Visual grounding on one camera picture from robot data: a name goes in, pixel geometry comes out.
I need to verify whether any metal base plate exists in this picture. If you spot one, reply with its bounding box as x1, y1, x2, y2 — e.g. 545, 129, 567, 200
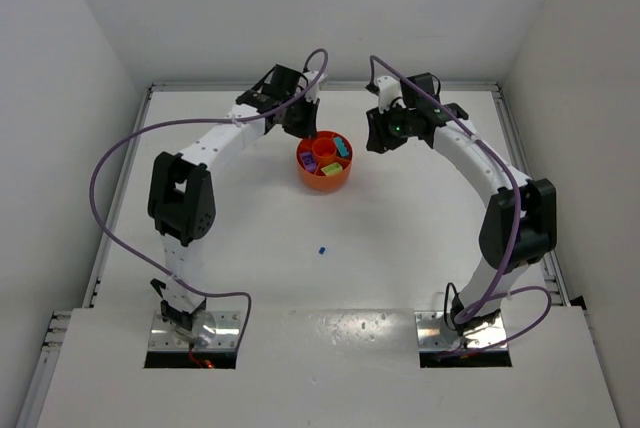
148, 311, 241, 352
415, 311, 509, 354

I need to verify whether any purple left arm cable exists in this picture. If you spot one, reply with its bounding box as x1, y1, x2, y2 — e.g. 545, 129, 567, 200
89, 49, 330, 344

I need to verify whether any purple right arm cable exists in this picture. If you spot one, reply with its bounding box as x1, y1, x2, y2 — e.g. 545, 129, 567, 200
368, 55, 553, 355

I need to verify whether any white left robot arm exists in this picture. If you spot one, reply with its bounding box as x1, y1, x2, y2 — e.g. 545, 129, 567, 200
147, 65, 327, 339

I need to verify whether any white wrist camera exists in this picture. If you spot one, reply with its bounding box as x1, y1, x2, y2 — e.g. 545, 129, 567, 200
302, 71, 328, 103
366, 75, 406, 113

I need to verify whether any light green rounded lego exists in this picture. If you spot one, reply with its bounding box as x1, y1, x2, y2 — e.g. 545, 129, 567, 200
321, 162, 343, 177

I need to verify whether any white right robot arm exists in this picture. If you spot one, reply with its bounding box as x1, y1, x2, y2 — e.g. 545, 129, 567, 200
366, 74, 557, 334

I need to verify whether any purple square lego brick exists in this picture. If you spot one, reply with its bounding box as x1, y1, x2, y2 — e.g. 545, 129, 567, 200
299, 151, 318, 174

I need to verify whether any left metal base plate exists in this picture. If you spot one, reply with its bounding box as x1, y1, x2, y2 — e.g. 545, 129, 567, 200
148, 311, 241, 352

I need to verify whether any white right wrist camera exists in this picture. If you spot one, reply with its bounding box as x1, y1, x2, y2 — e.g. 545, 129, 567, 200
366, 75, 406, 113

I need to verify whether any teal long lego brick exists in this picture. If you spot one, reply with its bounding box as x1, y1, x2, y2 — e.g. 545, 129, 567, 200
333, 136, 352, 159

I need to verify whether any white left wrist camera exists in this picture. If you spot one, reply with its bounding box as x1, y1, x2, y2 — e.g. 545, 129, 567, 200
302, 71, 328, 103

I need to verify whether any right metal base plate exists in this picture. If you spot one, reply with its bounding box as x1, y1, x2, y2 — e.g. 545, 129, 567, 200
415, 311, 509, 354

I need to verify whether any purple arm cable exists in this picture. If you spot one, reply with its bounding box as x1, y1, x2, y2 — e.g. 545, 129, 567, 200
89, 49, 330, 344
368, 55, 553, 355

